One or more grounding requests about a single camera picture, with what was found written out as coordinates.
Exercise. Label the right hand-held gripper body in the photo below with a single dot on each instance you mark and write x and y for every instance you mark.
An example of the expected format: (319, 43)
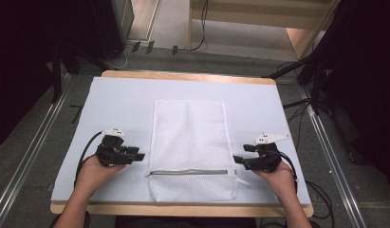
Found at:
(267, 156)

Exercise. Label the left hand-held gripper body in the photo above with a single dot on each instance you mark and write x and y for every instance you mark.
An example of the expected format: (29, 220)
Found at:
(112, 155)

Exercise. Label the white mesh laundry bag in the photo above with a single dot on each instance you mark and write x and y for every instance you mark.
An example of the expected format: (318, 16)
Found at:
(189, 142)

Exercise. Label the person's right hand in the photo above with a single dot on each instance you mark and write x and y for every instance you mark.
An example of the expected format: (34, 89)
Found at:
(278, 182)

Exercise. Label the person's left hand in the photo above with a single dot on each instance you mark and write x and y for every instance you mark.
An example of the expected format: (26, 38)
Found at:
(89, 175)

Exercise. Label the pale blue table mat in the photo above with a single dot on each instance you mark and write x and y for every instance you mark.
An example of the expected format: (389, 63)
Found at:
(120, 101)

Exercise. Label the wooden table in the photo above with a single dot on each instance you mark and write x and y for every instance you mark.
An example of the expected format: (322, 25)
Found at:
(183, 210)

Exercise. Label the person's dark clothing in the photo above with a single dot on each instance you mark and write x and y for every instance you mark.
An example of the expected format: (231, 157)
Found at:
(183, 222)

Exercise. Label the black metal stand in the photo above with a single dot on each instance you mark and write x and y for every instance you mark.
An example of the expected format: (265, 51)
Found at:
(56, 79)
(316, 91)

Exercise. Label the black curtain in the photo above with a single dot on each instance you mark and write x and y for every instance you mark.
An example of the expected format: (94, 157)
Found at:
(22, 63)
(366, 79)

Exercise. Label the light wooden shelf unit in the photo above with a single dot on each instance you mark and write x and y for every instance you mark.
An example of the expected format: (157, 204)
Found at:
(265, 19)

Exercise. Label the grey cabinet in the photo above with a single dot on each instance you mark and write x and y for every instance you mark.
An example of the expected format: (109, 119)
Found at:
(123, 17)

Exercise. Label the metal floor rail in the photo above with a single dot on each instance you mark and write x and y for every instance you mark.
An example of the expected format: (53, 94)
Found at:
(335, 161)
(31, 148)

